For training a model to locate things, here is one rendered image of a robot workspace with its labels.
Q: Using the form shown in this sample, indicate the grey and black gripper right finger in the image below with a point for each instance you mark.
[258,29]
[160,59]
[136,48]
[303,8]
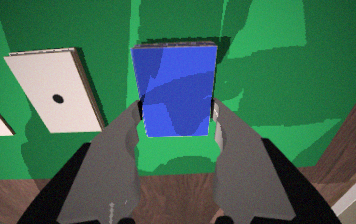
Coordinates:
[255,183]

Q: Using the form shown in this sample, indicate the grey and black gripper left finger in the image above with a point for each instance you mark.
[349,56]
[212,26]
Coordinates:
[99,184]

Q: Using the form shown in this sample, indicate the green felt mat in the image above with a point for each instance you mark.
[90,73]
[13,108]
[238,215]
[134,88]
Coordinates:
[285,67]

